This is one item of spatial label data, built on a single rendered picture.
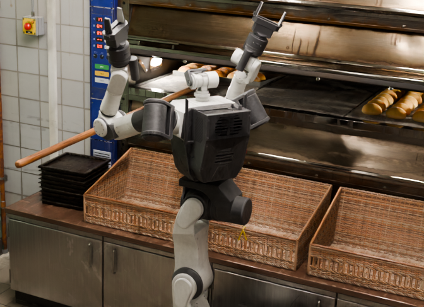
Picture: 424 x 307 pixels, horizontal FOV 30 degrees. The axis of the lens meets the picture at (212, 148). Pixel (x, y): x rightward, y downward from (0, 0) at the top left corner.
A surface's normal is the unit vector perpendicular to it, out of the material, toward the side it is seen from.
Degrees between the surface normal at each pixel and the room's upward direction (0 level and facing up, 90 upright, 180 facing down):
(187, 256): 90
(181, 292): 90
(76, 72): 90
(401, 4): 70
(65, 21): 90
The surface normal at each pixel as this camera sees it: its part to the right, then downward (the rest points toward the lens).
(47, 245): -0.43, 0.26
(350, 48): -0.39, -0.09
